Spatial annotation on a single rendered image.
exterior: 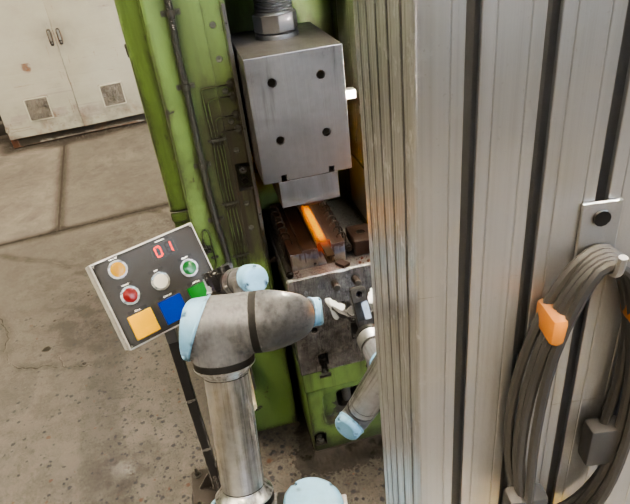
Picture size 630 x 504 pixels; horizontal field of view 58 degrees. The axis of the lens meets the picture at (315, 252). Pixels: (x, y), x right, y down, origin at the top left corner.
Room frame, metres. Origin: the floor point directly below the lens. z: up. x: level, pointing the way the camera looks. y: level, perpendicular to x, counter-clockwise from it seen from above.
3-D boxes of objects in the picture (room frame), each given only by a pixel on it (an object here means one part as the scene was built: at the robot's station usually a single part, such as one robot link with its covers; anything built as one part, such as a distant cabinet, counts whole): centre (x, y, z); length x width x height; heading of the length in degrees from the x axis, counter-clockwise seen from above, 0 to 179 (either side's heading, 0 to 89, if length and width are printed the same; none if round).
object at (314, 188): (1.94, 0.03, 1.22); 0.42 x 0.20 x 0.10; 10
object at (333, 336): (1.96, -0.03, 0.69); 0.56 x 0.38 x 0.45; 10
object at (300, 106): (1.94, -0.02, 1.46); 0.42 x 0.39 x 0.40; 10
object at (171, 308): (1.45, 0.46, 1.01); 0.07 x 0.05 x 0.07; 125
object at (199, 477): (1.56, 0.53, 0.05); 0.22 x 0.22 x 0.09; 10
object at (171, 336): (1.56, 0.52, 0.54); 0.04 x 0.04 x 1.08; 10
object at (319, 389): (1.96, -0.03, 0.23); 0.55 x 0.37 x 0.47; 10
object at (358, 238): (1.82, -0.18, 0.95); 0.12 x 0.08 x 0.06; 10
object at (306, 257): (1.94, 0.03, 0.96); 0.42 x 0.20 x 0.09; 10
